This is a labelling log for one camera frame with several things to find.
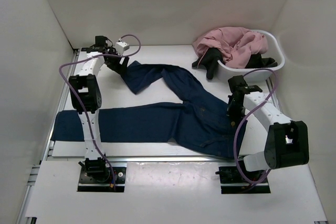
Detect aluminium rail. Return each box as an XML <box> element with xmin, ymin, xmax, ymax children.
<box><xmin>40</xmin><ymin>156</ymin><xmax>234</xmax><ymax>163</ymax></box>

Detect white plastic basket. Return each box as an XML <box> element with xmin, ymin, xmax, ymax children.
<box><xmin>215</xmin><ymin>29</ymin><xmax>285</xmax><ymax>83</ymax></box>

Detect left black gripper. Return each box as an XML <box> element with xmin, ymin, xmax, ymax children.
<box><xmin>106</xmin><ymin>47</ymin><xmax>130</xmax><ymax>75</ymax></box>

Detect dark blue denim trousers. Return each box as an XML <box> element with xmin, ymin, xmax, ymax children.
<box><xmin>49</xmin><ymin>60</ymin><xmax>247</xmax><ymax>159</ymax></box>

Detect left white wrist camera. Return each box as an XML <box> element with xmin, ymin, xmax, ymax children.
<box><xmin>115</xmin><ymin>41</ymin><xmax>130</xmax><ymax>55</ymax></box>

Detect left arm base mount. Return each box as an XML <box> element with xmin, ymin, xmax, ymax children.
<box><xmin>77</xmin><ymin>158</ymin><xmax>127</xmax><ymax>193</ymax></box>

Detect pink garment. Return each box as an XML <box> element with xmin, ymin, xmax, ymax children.
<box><xmin>192</xmin><ymin>27</ymin><xmax>268</xmax><ymax>69</ymax></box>

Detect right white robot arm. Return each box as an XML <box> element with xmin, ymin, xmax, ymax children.
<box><xmin>227</xmin><ymin>76</ymin><xmax>309</xmax><ymax>182</ymax></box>

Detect black garment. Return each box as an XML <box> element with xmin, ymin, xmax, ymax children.
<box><xmin>192</xmin><ymin>48</ymin><xmax>278</xmax><ymax>80</ymax></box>

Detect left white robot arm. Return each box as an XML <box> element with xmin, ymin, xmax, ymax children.
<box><xmin>68</xmin><ymin>36</ymin><xmax>130</xmax><ymax>187</ymax></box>

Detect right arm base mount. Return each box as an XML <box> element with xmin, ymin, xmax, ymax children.
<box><xmin>215</xmin><ymin>166</ymin><xmax>271</xmax><ymax>195</ymax></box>

